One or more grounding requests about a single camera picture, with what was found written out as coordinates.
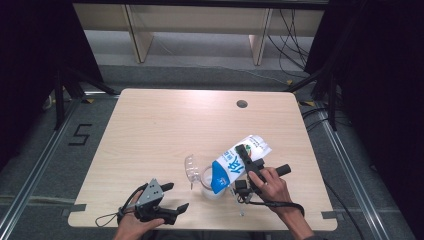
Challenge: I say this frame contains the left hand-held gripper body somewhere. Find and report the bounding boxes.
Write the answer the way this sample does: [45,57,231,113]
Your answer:
[134,178,178,226]

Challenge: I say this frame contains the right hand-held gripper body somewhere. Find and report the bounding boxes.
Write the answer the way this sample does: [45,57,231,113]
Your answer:
[233,158,292,217]

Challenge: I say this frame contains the white blue milk pouch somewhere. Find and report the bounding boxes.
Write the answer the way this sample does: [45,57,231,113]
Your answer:
[210,134,273,195]

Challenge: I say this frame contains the clear glass pitcher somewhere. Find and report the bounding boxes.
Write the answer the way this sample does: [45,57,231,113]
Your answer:
[183,153,231,202]

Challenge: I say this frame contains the person's right hand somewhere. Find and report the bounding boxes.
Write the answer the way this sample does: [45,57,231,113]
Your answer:
[248,166,295,216]

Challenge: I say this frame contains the person's left hand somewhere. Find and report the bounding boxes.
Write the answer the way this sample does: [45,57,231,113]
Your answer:
[113,191,166,240]

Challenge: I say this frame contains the black metal stand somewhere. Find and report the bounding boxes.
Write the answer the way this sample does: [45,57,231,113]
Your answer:
[284,68,338,132]
[53,66,118,131]

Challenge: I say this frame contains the grey floor strip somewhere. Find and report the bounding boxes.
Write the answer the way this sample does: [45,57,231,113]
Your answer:
[0,194,76,206]

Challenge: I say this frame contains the black curtain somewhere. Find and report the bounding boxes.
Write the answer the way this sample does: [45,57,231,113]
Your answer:
[304,0,424,240]
[0,0,105,169]

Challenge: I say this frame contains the light wooden shelf unit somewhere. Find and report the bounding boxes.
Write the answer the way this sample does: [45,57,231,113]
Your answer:
[73,3,326,66]

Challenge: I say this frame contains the left hand-held gripper cable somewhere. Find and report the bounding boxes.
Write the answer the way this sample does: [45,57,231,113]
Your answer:
[94,182,149,228]

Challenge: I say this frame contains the hand-held gripper cable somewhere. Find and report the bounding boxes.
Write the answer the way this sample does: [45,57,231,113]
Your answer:
[94,182,149,228]
[248,199,306,217]

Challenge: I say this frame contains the right hand-held gripper cable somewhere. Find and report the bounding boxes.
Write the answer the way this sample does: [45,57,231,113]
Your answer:
[248,199,306,217]

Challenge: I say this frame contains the black floor cables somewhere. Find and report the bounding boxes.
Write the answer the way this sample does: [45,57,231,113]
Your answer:
[300,105,352,132]

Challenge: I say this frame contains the thin grey floor cable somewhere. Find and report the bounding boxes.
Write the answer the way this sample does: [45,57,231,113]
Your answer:
[184,62,288,85]

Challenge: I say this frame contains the aluminium floor rail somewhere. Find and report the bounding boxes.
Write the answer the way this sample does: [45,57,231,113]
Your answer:
[316,103,392,240]
[0,99,83,236]

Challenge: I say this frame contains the long black floor cable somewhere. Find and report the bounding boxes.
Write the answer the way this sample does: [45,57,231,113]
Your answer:
[323,180,368,240]

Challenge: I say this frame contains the hanging black cable bundle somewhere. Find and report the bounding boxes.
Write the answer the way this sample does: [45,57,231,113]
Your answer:
[266,8,312,80]

